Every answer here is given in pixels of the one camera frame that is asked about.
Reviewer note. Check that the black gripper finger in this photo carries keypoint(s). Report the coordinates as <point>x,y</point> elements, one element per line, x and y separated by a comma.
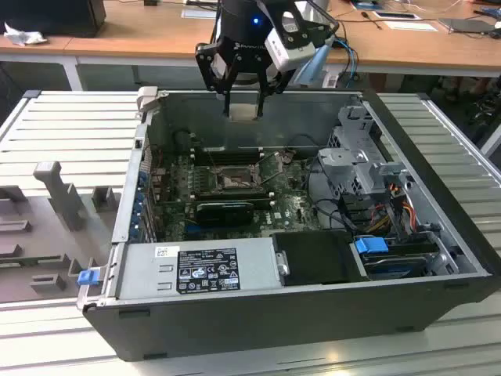
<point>209,74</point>
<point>276,82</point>

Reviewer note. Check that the silver CPU plate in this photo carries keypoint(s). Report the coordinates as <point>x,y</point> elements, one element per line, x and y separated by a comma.
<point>243,113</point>

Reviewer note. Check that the CPU socket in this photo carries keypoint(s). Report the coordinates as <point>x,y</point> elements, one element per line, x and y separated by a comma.
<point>235,178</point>

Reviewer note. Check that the blue expansion slot clips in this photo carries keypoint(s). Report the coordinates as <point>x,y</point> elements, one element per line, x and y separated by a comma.
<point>139,192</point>

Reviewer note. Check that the white box with label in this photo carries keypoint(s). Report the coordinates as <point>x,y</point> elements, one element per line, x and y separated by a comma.
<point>330,80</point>

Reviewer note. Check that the wooden desk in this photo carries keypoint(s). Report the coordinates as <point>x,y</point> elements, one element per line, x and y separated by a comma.
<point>156,35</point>

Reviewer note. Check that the black cylindrical capacitor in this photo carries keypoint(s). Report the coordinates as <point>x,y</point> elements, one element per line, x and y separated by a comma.
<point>182,140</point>

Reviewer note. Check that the silver coin battery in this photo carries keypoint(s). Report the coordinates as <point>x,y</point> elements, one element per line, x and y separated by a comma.
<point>287,157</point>

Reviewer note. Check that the silver metal drive cage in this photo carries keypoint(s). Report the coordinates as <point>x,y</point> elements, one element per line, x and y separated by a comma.
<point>344,160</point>

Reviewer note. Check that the blue booklet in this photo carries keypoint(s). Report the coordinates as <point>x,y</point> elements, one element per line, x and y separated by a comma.
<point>362,4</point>

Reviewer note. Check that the white smartphone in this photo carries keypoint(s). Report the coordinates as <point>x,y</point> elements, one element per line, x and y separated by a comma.
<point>395,15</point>

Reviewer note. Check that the green motherboard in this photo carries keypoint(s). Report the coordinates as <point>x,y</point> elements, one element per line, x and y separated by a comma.
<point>282,219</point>

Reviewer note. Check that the black graphics card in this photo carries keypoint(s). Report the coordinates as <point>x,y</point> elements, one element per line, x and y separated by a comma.
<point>225,213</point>

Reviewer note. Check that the white paper sheet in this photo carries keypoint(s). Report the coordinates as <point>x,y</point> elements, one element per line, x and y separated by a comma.
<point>411,26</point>

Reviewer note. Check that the black monitor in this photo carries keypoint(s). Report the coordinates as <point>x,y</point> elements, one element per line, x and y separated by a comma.
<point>51,15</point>

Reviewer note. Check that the white barcode sticker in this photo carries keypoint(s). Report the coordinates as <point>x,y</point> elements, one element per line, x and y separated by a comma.
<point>167,251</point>

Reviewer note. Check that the blue disk carrier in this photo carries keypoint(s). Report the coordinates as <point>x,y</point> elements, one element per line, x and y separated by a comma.
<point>370,246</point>

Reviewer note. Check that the crumpled white paper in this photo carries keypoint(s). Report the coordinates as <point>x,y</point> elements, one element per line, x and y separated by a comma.
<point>23,37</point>

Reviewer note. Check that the black power supply label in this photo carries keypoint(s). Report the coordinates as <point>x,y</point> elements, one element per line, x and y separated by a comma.
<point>207,270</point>

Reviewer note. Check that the grey laptop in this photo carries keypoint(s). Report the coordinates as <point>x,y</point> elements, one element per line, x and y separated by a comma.
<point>467,25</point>

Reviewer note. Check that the grey power supply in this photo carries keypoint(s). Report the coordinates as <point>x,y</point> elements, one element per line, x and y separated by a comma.
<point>141,274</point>

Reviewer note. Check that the hard disk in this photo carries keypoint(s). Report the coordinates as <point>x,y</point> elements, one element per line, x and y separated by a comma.
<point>395,266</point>

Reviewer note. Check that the white table leg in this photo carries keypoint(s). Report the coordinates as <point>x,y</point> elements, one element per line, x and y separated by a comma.
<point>492,141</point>

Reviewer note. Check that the grey parts rack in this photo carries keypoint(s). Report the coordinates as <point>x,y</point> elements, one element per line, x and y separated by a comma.
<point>51,235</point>

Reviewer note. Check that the blue plastic latch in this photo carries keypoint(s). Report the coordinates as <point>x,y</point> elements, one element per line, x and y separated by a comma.
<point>88,277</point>

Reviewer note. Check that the open black PC case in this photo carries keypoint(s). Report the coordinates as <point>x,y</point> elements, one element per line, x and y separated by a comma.
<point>235,325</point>

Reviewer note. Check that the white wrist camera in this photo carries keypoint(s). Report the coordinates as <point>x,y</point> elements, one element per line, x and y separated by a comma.
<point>289,53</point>

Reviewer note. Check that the black camera bracket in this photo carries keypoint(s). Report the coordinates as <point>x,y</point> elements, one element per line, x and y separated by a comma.
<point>315,21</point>

